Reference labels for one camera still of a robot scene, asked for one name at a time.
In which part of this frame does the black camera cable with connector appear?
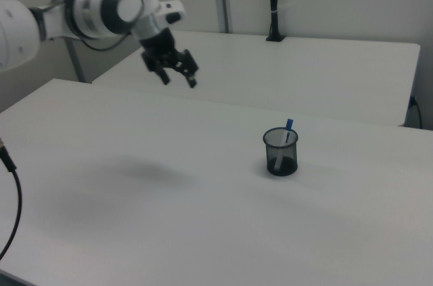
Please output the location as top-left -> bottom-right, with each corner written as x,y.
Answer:
0,136 -> 24,262

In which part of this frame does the adjoining white table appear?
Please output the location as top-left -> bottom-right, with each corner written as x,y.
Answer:
91,30 -> 421,128

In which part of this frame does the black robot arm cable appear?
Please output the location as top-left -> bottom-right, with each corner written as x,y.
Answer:
43,0 -> 135,53

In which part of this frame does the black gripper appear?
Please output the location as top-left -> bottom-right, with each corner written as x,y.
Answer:
139,28 -> 199,89

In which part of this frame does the black mesh pen cup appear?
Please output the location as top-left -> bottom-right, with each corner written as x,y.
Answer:
263,126 -> 300,178

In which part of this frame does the blue and white marker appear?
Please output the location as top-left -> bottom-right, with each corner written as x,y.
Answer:
274,118 -> 294,170

